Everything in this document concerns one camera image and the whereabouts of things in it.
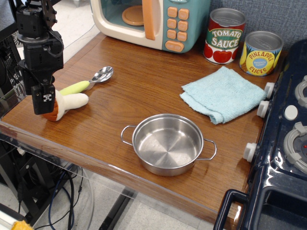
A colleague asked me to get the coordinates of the pineapple slices can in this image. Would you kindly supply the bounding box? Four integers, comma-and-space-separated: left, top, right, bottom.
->
239, 31, 283, 77

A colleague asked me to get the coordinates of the black desk at left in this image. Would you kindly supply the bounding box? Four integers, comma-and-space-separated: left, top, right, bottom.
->
0, 0, 60, 43

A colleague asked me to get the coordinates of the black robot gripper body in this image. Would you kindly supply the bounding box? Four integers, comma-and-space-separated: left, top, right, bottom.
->
17, 30, 64, 86

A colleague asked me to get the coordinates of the toy teal cream microwave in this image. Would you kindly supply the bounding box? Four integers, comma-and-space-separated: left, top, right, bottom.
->
90, 0, 211, 53

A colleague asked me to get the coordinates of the tomato sauce can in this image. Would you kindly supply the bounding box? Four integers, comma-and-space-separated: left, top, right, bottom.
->
203, 8, 247, 64

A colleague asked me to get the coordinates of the dark blue toy stove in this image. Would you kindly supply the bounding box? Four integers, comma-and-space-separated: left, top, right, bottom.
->
214, 40, 307, 230

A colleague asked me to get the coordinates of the stainless steel pot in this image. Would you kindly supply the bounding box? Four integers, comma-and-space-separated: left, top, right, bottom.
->
120, 114, 207, 177

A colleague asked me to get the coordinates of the plush brown white mushroom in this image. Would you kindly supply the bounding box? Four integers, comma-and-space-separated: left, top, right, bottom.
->
42, 90, 89, 121

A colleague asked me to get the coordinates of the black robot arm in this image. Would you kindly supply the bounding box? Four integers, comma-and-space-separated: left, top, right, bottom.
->
9, 0, 64, 115

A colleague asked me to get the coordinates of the light blue folded cloth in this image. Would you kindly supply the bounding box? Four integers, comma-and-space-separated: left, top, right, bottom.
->
180, 67, 267, 125

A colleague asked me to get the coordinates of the spoon with green handle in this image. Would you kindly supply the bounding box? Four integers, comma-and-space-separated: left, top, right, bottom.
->
59, 66, 114, 95

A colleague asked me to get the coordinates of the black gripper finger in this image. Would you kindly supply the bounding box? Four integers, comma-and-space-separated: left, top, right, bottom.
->
22, 69, 38, 95
31, 84, 55, 115

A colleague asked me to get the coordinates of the black cable under table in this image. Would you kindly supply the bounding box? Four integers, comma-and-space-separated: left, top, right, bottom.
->
35, 165, 84, 230

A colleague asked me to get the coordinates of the blue cable under table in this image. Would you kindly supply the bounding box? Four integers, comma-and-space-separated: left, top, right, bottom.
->
47, 164, 75, 230

